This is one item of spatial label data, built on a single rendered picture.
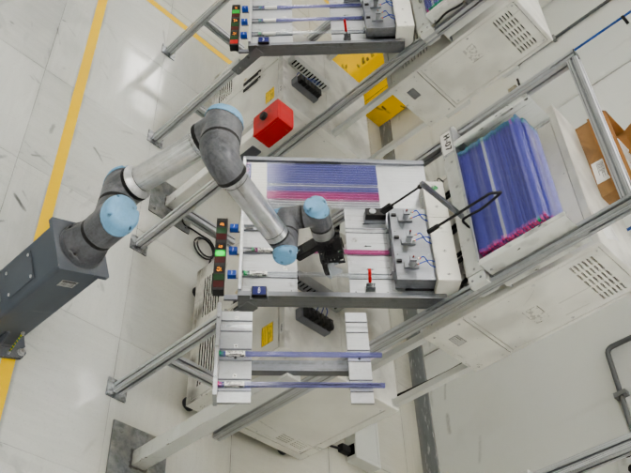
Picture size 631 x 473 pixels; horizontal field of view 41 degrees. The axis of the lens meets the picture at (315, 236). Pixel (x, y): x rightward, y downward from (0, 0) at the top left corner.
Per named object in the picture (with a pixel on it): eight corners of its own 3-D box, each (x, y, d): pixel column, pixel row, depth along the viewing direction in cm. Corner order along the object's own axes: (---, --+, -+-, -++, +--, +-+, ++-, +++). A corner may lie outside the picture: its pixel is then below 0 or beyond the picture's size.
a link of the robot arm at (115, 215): (78, 235, 251) (105, 212, 244) (88, 205, 261) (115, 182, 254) (111, 256, 257) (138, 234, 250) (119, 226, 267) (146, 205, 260)
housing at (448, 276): (431, 306, 293) (438, 280, 282) (416, 206, 326) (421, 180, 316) (454, 306, 293) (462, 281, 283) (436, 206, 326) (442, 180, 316)
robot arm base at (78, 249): (63, 264, 254) (82, 248, 249) (56, 221, 261) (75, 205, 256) (104, 272, 265) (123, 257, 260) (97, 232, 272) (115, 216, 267)
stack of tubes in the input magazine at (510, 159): (479, 254, 276) (548, 213, 262) (456, 151, 310) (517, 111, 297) (500, 272, 283) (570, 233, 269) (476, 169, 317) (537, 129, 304)
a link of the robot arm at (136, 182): (87, 205, 259) (222, 121, 236) (98, 174, 270) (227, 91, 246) (115, 228, 265) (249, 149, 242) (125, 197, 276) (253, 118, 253)
